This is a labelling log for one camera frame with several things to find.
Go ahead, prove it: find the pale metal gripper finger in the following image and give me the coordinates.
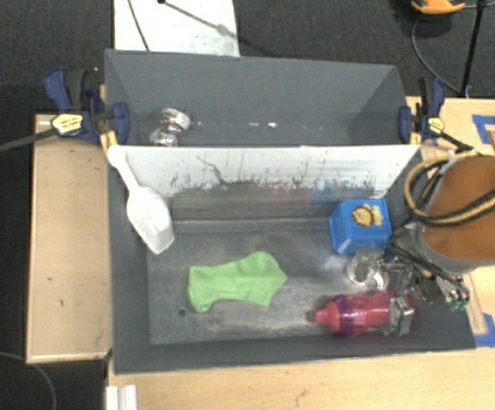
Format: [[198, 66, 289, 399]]
[[383, 261, 407, 293], [386, 293, 416, 337]]

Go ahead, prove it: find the red and purple plastic bottle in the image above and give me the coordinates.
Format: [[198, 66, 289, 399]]
[[313, 290, 398, 339]]

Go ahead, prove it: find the clear glass thing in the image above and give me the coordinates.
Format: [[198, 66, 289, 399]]
[[144, 107, 193, 148], [343, 248, 387, 290]]

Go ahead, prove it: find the blue box with lion print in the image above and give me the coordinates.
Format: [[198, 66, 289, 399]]
[[328, 197, 393, 255]]

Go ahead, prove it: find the green cloth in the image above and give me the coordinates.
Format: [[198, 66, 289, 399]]
[[186, 250, 289, 314]]

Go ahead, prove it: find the grey metal bin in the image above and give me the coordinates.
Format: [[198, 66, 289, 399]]
[[102, 48, 477, 375]]

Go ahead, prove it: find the white plastic scoop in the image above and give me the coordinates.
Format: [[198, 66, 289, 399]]
[[106, 144, 176, 255]]

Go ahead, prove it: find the pale wood board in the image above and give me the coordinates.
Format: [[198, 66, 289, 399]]
[[26, 113, 114, 364]]

